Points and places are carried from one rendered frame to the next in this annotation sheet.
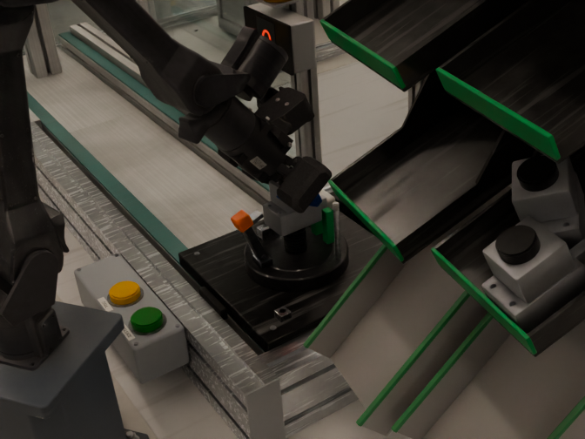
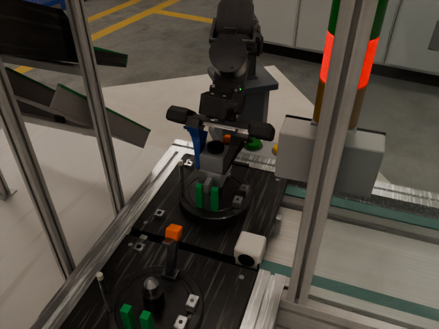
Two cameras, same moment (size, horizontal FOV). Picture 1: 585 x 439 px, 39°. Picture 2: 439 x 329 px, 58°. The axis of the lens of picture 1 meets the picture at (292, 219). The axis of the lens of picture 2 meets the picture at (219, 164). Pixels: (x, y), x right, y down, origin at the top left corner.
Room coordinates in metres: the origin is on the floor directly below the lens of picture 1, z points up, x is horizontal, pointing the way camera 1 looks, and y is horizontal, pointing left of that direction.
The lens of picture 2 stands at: (1.34, -0.36, 1.50)
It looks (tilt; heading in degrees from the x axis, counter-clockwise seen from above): 38 degrees down; 140
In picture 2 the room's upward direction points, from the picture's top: straight up
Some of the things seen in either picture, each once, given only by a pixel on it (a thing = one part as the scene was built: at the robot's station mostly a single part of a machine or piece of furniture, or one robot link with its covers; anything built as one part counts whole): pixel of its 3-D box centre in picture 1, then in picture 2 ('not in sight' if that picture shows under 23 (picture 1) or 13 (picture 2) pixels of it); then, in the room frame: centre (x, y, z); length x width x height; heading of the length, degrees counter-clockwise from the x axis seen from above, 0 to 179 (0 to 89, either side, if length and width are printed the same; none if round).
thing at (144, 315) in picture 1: (147, 321); (253, 145); (0.81, 0.19, 0.96); 0.04 x 0.04 x 0.02
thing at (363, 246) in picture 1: (297, 266); (215, 203); (0.90, 0.00, 0.96); 0.24 x 0.24 x 0.02; 31
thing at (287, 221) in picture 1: (298, 196); (213, 163); (0.91, -0.01, 1.07); 0.08 x 0.04 x 0.07; 121
